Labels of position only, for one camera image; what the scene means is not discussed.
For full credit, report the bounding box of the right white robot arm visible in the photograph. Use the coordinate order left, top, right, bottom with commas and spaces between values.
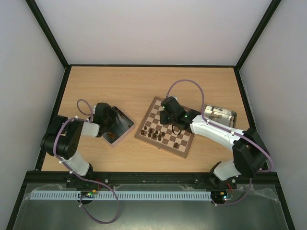
160, 97, 269, 188

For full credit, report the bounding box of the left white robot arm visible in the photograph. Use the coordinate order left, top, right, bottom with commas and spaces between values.
41, 103, 119, 183

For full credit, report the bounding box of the pile of dark chess pieces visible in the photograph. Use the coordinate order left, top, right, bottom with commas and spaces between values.
106, 132, 116, 139

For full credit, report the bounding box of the wooden chess board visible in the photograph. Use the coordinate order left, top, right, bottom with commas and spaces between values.
135, 96, 194, 159

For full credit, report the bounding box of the pink tin tray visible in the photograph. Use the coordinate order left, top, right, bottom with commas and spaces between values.
102, 106, 134, 147

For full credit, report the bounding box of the gold tin tray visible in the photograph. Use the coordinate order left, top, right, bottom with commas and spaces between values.
202, 103, 238, 129

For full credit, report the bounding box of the black frame rail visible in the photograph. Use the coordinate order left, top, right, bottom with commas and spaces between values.
24, 170, 279, 190

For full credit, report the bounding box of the light blue cable duct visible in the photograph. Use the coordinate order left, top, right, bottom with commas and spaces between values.
29, 191, 212, 201

